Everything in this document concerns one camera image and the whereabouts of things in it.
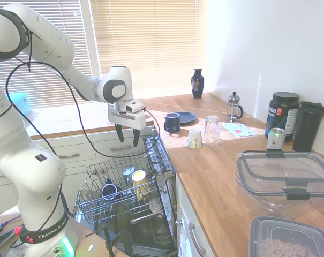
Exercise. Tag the round metal cabinet knob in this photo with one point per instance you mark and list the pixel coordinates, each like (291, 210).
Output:
(179, 222)

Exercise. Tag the black camera tripod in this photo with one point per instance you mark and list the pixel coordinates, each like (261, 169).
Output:
(111, 241)

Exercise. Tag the open dishwasher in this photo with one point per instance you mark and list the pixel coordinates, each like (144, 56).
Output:
(159, 155)

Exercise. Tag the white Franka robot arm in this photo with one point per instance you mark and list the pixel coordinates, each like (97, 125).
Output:
(44, 40)

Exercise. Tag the white cabinet beside dishwasher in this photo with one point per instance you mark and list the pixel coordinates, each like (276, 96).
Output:
(185, 208)

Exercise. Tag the gold metallic mug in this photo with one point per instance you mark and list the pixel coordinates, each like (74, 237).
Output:
(139, 182)

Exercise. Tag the dark blue plate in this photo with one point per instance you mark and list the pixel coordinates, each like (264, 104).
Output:
(188, 117)

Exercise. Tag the clear plastic food container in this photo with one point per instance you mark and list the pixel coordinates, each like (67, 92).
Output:
(258, 196)
(319, 166)

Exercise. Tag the grey mug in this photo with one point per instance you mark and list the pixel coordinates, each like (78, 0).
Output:
(128, 175)

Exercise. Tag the black protein powder tub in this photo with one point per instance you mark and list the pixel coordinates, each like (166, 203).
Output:
(282, 115)

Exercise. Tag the clear ribbed glass tumbler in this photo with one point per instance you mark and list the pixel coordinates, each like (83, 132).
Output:
(212, 129)

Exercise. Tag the brown cereal pieces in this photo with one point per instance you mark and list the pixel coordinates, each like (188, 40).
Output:
(285, 247)

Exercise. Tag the glass french press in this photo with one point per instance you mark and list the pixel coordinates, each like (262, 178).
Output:
(233, 108)

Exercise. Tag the blue mug with pale rim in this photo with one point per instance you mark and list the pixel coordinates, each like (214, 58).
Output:
(173, 124)

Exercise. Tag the white printed leaflet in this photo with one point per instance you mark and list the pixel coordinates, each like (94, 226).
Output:
(236, 129)

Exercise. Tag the white cabinet under window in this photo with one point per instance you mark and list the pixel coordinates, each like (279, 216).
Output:
(78, 144)

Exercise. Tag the grey plastic food container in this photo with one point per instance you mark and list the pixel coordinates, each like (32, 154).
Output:
(263, 230)

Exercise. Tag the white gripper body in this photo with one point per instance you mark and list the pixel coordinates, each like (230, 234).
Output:
(129, 120)

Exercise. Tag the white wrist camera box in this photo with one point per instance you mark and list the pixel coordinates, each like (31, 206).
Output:
(134, 106)

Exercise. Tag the dark blue mug with print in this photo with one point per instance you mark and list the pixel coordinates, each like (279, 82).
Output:
(109, 190)

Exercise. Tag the white cup with print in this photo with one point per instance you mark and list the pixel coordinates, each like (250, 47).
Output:
(195, 139)

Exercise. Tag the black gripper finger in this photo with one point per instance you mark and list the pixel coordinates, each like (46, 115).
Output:
(120, 134)
(136, 137)

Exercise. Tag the dark blue painted vase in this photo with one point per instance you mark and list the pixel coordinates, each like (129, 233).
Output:
(197, 85)

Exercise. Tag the black shaker bottle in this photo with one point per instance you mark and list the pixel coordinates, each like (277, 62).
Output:
(307, 128)

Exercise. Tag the silver drink can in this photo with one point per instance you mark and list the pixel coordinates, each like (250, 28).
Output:
(275, 139)

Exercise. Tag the beige window blind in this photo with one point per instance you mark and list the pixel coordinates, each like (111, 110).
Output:
(70, 16)
(151, 40)

